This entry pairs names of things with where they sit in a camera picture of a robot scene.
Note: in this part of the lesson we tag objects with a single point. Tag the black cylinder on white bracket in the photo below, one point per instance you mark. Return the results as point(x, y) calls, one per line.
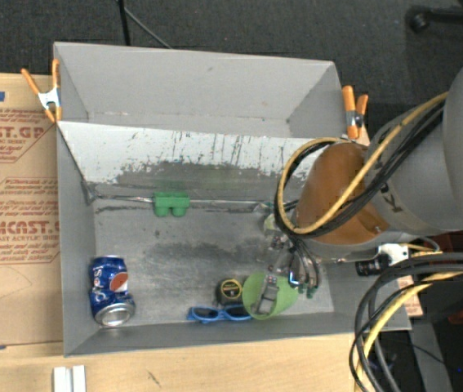
point(374, 264)

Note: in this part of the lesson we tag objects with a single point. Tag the brown cardboard board red print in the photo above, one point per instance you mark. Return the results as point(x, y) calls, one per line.
point(19, 292)

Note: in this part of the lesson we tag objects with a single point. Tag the blue sunglasses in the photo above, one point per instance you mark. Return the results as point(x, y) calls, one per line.
point(204, 313)

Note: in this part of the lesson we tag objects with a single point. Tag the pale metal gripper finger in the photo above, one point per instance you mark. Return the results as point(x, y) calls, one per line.
point(280, 259)
point(267, 296)

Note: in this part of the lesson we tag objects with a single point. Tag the blue soda can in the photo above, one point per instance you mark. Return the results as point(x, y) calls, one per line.
point(110, 292)

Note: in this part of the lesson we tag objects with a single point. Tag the green toy building block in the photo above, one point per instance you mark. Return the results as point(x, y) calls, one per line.
point(170, 202)

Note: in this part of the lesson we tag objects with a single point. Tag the black and yellow tape measure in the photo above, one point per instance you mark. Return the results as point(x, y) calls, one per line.
point(229, 291)

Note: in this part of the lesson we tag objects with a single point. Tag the green plastic cup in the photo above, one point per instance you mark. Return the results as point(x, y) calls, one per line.
point(286, 298)

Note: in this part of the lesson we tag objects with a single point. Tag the grey metal bin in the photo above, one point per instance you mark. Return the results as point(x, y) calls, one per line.
point(198, 239)

